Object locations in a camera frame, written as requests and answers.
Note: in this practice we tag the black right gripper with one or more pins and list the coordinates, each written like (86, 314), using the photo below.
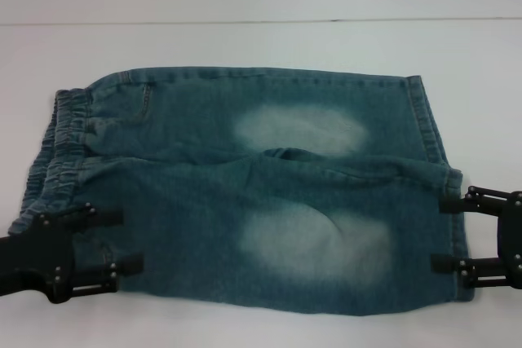
(513, 238)

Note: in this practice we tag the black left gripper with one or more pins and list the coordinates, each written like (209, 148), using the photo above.
(36, 254)

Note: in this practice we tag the blue denim shorts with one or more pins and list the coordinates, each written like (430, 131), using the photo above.
(212, 209)

